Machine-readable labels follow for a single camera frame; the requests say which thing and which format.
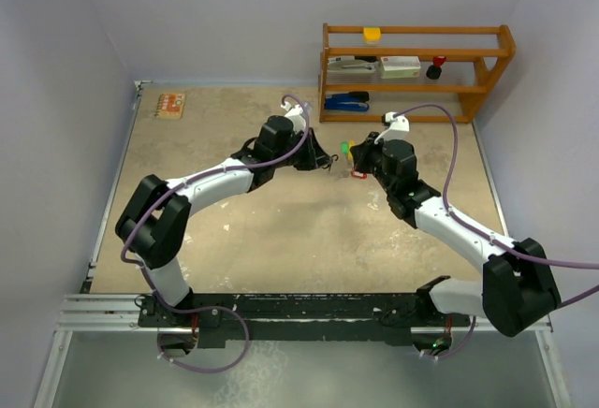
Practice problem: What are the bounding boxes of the white red box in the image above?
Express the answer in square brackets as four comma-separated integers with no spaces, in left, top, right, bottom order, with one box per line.
[379,56,421,79]

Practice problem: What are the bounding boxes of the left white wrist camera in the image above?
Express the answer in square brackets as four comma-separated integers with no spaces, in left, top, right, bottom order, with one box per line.
[281,101,311,133]

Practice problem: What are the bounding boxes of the blue black stapler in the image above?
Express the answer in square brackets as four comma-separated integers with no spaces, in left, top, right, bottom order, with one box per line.
[324,91,370,112]

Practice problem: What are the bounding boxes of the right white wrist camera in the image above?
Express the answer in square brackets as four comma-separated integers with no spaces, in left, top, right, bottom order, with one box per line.
[377,112,410,142]

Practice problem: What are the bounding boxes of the aluminium frame rail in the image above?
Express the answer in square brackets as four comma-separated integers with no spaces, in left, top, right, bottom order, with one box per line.
[53,293,146,333]

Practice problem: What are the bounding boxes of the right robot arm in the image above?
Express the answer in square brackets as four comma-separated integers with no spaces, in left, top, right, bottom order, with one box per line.
[350,133,562,337]

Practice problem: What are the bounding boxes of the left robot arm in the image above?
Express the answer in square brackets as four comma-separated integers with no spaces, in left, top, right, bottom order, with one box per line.
[115,115,337,326]

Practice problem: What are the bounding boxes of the orange spiral notepad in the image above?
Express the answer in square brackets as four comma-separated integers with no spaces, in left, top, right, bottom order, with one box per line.
[154,93,186,120]

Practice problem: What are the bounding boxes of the purple cable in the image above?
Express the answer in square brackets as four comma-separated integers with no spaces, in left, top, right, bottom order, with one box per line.
[392,103,599,309]
[120,94,312,311]

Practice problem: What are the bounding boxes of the green tagged key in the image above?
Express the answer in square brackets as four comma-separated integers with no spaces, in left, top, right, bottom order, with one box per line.
[341,141,352,166]

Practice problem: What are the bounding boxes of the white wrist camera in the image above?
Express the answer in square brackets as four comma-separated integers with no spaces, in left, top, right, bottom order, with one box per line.
[377,112,410,142]
[281,101,311,133]

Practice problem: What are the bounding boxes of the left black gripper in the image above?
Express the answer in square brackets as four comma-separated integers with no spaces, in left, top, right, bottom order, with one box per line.
[272,128,331,172]

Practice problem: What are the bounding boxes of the white grey stapler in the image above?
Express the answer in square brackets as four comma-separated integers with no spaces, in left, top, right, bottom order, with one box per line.
[327,55,378,74]

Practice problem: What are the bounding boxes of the black s-shaped carabiner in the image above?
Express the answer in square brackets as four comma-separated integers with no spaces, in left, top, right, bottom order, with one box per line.
[322,154,339,171]

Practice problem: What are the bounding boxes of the yellow lidded container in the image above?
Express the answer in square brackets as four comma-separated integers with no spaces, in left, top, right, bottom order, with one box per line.
[362,26,382,45]

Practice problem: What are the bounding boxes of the red black stamp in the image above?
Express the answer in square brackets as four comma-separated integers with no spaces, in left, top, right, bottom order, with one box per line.
[426,56,446,80]

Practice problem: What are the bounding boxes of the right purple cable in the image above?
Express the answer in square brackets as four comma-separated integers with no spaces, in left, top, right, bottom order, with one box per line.
[392,103,599,309]

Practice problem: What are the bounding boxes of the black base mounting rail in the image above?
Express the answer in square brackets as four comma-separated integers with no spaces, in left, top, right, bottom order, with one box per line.
[135,293,470,349]

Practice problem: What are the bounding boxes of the wooden shelf rack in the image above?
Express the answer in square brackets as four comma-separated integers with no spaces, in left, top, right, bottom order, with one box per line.
[318,24,517,124]

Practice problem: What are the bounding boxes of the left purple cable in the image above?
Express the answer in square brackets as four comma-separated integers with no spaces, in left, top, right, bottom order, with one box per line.
[120,94,312,311]

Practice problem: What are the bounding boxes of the red tagged key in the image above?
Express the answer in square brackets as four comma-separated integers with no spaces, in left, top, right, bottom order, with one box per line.
[335,170,368,181]

